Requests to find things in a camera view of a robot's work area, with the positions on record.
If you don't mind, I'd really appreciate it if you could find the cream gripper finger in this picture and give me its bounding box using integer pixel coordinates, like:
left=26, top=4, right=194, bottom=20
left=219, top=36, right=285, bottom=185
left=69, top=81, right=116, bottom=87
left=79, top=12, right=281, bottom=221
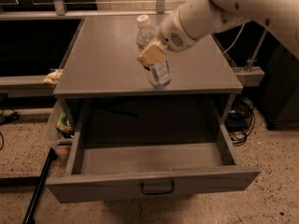
left=136, top=38, right=167, bottom=66

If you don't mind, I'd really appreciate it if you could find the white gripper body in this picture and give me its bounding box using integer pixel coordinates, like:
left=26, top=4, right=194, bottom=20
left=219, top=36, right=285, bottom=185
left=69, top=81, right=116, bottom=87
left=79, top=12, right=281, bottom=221
left=157, top=8, right=197, bottom=52

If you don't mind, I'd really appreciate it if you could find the clear plastic water bottle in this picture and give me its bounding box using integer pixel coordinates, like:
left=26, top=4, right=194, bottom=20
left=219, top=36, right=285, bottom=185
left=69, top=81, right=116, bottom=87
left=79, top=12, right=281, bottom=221
left=135, top=14, right=171, bottom=89

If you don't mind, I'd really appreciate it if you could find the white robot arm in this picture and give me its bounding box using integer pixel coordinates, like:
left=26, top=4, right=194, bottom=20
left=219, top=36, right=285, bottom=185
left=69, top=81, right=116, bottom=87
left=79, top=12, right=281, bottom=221
left=136, top=0, right=299, bottom=66

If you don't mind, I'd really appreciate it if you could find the grey cabinet counter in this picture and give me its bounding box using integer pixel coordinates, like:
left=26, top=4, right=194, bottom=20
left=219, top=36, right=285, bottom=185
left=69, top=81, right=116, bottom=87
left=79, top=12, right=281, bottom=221
left=53, top=15, right=242, bottom=98

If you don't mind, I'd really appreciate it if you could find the grey open top drawer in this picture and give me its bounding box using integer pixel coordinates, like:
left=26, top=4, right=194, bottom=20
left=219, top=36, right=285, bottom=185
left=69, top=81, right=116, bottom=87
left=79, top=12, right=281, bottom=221
left=47, top=96, right=261, bottom=203

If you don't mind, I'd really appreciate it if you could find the metal tripod stand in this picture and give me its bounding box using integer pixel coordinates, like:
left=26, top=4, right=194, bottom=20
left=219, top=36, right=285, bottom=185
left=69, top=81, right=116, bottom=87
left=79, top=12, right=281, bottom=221
left=243, top=29, right=267, bottom=73

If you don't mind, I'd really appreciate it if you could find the green snack packet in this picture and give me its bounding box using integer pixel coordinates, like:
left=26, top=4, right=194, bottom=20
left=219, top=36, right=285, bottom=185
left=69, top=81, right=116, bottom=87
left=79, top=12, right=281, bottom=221
left=56, top=111, right=73, bottom=134

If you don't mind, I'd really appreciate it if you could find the clear plastic side bin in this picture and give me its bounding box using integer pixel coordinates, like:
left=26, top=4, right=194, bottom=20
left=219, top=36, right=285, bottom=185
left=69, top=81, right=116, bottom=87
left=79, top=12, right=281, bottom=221
left=43, top=99, right=75, bottom=159

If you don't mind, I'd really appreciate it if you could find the black floor pole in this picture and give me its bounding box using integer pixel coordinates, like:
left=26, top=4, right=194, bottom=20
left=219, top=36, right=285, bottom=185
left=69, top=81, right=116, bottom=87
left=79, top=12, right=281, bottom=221
left=22, top=147, right=57, bottom=224

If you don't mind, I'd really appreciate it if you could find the white power cable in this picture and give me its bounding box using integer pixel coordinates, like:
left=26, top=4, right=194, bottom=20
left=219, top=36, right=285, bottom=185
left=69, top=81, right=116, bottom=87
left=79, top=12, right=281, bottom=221
left=221, top=23, right=246, bottom=55

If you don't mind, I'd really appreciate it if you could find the yellow cloth left rail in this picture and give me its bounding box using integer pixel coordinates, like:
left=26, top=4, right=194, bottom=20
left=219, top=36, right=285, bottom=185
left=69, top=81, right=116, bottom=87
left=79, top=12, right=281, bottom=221
left=44, top=69, right=63, bottom=85

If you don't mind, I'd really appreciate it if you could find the black cable bundle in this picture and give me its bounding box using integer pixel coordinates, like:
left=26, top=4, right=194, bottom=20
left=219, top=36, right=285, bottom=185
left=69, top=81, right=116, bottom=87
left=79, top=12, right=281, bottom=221
left=225, top=97, right=256, bottom=147

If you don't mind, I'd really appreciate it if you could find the grey metal frame rail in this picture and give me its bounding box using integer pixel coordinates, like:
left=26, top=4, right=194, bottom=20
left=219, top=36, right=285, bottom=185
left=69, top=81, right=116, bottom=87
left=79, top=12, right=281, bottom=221
left=0, top=76, right=55, bottom=98

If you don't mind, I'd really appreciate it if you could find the black drawer handle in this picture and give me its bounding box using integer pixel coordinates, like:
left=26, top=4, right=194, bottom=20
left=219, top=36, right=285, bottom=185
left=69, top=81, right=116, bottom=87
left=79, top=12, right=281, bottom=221
left=140, top=181, right=175, bottom=195

